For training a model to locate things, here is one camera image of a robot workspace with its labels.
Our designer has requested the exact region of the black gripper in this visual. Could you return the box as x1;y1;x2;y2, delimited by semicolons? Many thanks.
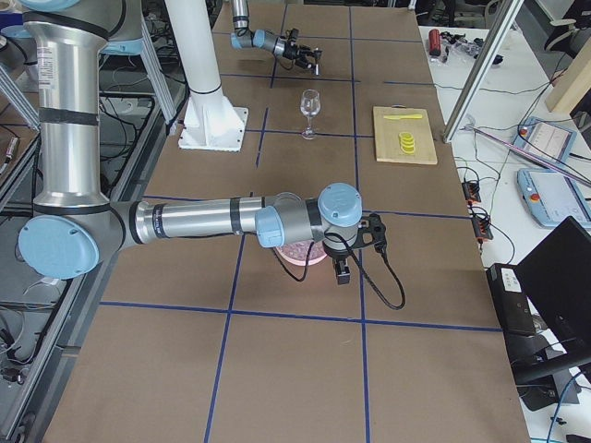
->
322;232;356;284
283;40;322;73

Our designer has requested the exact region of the steel jigger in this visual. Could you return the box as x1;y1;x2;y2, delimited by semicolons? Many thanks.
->
313;57;321;76

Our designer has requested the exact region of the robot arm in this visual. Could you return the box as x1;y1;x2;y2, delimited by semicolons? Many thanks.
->
16;1;363;284
231;0;322;76

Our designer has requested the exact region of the clear wine glass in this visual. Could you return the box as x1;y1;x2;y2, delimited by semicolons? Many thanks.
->
300;90;321;140

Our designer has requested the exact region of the pile of ice cubes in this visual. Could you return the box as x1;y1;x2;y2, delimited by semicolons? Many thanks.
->
281;241;325;261

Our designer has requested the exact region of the pink bowl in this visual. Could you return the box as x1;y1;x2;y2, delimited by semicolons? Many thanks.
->
275;240;327;267

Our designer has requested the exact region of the bamboo cutting board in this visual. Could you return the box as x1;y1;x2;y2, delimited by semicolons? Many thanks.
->
373;106;438;165

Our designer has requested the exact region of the yellow plastic knife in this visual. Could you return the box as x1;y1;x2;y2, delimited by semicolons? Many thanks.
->
382;114;423;121

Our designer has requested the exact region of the red cylinder bottle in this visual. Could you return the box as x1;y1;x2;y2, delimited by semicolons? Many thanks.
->
428;29;441;57

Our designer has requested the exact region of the black box device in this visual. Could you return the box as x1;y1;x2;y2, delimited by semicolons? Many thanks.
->
486;263;536;337

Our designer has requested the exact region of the black laptop monitor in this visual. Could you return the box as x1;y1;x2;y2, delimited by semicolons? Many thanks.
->
514;216;590;349

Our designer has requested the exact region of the blue teach pendant near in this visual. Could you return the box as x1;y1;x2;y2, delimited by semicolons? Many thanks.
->
516;169;590;229

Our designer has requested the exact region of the blue teach pendant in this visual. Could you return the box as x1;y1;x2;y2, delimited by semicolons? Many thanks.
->
513;116;576;163
516;169;590;229

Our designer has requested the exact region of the blue teach pendant far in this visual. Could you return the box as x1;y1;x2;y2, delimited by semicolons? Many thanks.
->
513;116;576;163

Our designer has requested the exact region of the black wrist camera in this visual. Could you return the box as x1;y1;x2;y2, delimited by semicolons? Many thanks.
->
354;212;388;254

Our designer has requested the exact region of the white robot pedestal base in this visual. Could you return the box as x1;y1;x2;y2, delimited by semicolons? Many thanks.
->
165;0;248;152

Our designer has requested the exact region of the aluminium frame post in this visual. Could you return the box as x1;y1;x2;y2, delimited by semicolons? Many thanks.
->
442;0;524;143

